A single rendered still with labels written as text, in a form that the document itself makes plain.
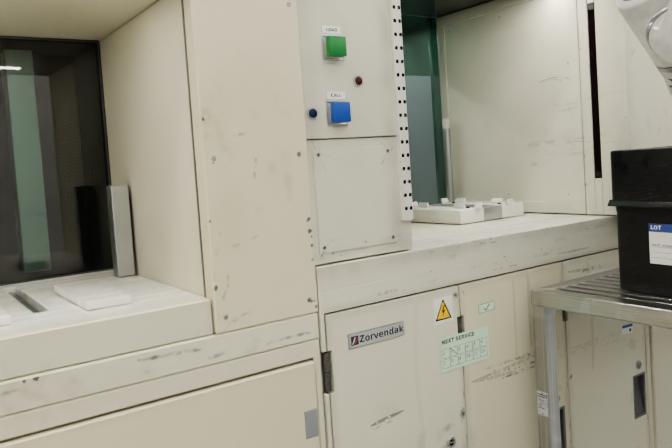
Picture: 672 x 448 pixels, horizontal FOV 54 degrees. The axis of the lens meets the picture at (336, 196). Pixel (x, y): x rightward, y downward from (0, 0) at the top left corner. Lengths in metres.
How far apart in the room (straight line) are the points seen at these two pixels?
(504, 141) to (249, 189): 0.91
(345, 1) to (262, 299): 0.47
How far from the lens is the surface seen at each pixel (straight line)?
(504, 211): 1.57
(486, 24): 1.76
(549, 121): 1.62
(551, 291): 1.29
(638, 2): 1.12
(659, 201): 1.23
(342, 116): 1.01
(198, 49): 0.92
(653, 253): 1.25
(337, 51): 1.02
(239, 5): 0.96
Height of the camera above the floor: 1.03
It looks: 3 degrees down
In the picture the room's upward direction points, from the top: 4 degrees counter-clockwise
